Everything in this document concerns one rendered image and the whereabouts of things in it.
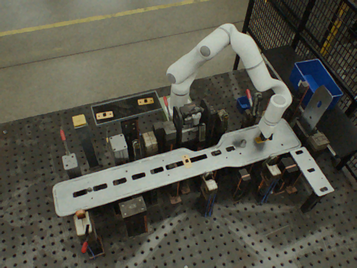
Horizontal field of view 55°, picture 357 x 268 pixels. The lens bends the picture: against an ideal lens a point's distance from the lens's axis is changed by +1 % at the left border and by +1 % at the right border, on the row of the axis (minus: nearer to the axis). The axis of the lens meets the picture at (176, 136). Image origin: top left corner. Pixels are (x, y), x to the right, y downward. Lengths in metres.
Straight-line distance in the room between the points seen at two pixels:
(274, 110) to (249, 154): 0.32
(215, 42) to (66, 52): 2.58
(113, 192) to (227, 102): 1.16
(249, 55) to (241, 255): 1.07
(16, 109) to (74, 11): 1.56
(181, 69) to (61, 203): 0.96
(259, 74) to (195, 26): 2.69
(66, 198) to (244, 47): 1.13
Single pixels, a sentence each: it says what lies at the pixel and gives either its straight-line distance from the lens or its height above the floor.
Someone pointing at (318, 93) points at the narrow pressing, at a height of 1.27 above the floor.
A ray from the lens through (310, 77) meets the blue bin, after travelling 2.40.
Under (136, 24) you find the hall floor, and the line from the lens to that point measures 4.31.
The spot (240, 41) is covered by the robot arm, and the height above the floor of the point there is 1.57.
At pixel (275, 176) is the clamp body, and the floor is 1.03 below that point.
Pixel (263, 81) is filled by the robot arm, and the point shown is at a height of 1.43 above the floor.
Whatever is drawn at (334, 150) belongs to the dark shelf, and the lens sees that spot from 2.09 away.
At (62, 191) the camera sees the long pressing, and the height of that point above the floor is 1.00.
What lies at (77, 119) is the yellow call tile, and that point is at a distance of 1.87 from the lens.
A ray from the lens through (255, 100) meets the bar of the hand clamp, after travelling 1.94.
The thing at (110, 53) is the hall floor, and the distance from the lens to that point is 3.95.
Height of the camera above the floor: 2.60
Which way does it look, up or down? 55 degrees down
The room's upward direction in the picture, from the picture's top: 4 degrees clockwise
